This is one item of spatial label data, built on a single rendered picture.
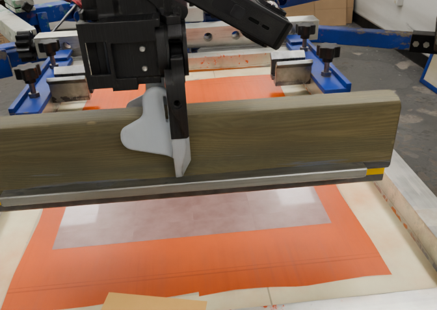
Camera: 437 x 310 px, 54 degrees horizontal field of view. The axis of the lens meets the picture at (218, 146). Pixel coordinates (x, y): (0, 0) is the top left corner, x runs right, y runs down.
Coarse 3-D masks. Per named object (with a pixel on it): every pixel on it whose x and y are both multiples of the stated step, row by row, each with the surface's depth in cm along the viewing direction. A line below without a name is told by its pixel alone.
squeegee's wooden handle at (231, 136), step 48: (288, 96) 41; (336, 96) 41; (384, 96) 40; (0, 144) 38; (48, 144) 39; (96, 144) 39; (192, 144) 40; (240, 144) 41; (288, 144) 41; (336, 144) 42; (384, 144) 42; (0, 192) 41
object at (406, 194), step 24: (264, 48) 104; (384, 168) 57; (408, 168) 57; (384, 192) 57; (408, 192) 53; (0, 216) 57; (408, 216) 51; (432, 216) 49; (432, 240) 46; (432, 264) 47; (432, 288) 40
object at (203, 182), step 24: (288, 168) 42; (312, 168) 42; (336, 168) 42; (360, 168) 42; (24, 192) 40; (48, 192) 40; (72, 192) 40; (96, 192) 40; (120, 192) 40; (144, 192) 41; (168, 192) 41
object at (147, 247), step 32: (96, 96) 92; (128, 96) 91; (64, 224) 55; (96, 224) 55; (128, 224) 55; (160, 224) 55; (192, 224) 54; (32, 256) 51; (64, 256) 50; (96, 256) 50; (128, 256) 50; (160, 256) 50; (192, 256) 50; (32, 288) 46; (64, 288) 46; (96, 288) 46; (128, 288) 46; (160, 288) 46; (192, 288) 46
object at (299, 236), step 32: (192, 96) 90; (224, 96) 89; (256, 96) 88; (256, 192) 60; (288, 192) 59; (320, 192) 59; (224, 224) 54; (256, 224) 54; (288, 224) 54; (320, 224) 54; (352, 224) 53; (224, 256) 49; (256, 256) 49; (288, 256) 49; (320, 256) 49; (352, 256) 49; (224, 288) 45
